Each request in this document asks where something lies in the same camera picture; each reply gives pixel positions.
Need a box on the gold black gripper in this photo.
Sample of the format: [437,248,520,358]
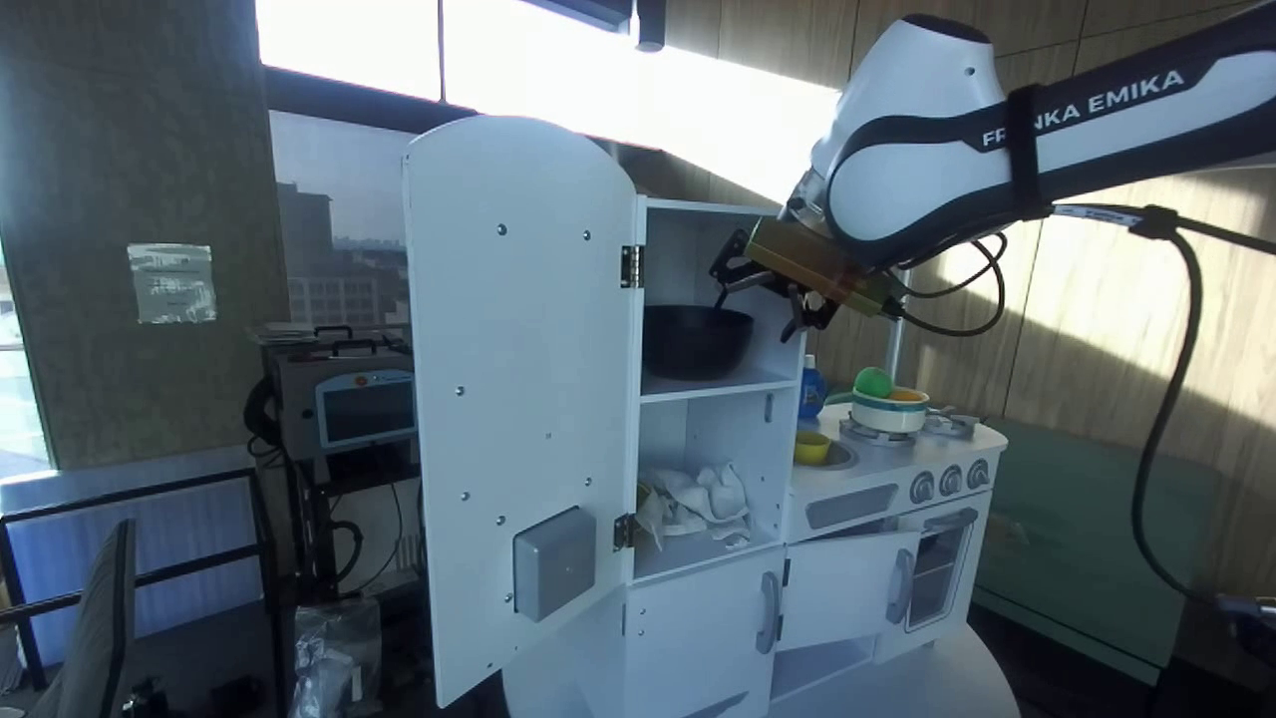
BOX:
[710,219,898,333]

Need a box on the black bowl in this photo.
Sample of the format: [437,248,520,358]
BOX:
[644,303,754,380]

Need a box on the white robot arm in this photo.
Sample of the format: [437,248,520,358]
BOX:
[710,0,1276,328]

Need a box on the green cabinet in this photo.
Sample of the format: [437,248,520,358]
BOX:
[976,421,1186,680]

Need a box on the blue bottle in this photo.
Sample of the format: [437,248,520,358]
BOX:
[799,356,826,426]

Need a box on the yellow toy cup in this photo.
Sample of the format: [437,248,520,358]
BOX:
[793,436,834,466]

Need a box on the crumpled white cloth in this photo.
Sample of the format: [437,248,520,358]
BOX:
[640,466,752,545]

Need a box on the white toy kitchen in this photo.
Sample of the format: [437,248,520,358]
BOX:
[503,195,1015,718]

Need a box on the grey box on door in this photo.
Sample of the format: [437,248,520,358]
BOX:
[515,505,596,622]

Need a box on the white round table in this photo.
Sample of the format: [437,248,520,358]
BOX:
[770,627,1023,718]

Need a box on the grey monitor device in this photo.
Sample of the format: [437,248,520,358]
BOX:
[265,339,415,458]

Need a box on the black equipment cart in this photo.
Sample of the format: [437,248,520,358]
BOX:
[244,328,419,602]

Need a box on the black metal railing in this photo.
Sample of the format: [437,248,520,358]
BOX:
[0,472,272,680]

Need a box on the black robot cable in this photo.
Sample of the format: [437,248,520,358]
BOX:
[898,200,1276,607]

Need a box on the paper sheet on wall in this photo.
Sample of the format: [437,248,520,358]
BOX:
[130,244,217,324]

